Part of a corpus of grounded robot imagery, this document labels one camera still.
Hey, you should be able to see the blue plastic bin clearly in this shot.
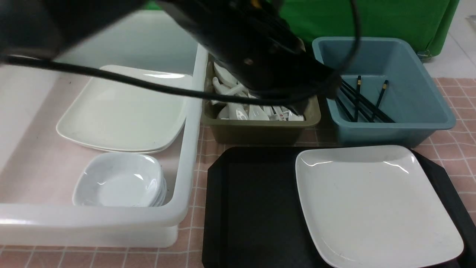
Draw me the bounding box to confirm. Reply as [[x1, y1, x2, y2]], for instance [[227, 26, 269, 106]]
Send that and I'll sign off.
[[327, 37, 456, 147]]

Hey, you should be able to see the short black chopstick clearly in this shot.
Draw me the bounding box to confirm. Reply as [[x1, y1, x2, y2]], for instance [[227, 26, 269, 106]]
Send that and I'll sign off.
[[335, 97, 354, 122]]

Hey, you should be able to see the black cable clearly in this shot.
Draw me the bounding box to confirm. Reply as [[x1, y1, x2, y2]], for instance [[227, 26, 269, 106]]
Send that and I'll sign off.
[[0, 0, 363, 105]]

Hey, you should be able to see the white square plate in tub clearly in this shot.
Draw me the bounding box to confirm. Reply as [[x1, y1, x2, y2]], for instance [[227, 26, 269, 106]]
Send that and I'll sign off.
[[56, 78, 187, 151]]

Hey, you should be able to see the black chopstick gold band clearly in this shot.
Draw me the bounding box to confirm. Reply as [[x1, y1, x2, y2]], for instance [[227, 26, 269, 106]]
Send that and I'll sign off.
[[353, 75, 361, 122], [371, 80, 388, 122]]

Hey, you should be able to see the black chopstick gold band right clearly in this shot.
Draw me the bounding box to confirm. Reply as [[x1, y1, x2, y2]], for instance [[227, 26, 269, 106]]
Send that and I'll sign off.
[[371, 80, 388, 122]]

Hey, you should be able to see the large white plastic tub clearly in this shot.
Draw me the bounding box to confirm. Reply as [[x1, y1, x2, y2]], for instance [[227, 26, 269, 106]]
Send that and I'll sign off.
[[0, 10, 209, 248]]

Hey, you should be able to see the black plastic serving tray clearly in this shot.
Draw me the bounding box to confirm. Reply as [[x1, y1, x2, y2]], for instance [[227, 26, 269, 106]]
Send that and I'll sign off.
[[201, 147, 475, 268]]

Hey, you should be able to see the white spoon long handle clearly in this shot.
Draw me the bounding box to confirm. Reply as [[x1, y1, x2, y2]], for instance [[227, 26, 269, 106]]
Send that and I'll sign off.
[[213, 84, 248, 96]]

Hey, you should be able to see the large white square plate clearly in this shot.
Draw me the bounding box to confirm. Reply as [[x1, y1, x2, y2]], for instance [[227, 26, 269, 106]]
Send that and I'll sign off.
[[295, 145, 464, 268]]

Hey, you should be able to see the green cloth backdrop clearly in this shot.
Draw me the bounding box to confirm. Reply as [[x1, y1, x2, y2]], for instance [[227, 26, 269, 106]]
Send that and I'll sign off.
[[141, 0, 460, 57]]

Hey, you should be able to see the white bowl in tub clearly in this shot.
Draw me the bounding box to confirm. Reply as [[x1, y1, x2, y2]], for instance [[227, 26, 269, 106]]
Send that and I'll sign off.
[[150, 178, 168, 207]]

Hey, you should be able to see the olive green plastic bin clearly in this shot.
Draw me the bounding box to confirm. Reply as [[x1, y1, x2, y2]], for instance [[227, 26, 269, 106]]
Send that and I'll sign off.
[[201, 37, 322, 145]]

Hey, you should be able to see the pink checkered tablecloth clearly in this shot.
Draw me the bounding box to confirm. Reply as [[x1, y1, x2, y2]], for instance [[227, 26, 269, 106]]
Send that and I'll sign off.
[[1, 78, 476, 268]]

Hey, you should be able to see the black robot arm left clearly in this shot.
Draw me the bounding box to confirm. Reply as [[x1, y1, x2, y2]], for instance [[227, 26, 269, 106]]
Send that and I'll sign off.
[[1, 0, 342, 114]]

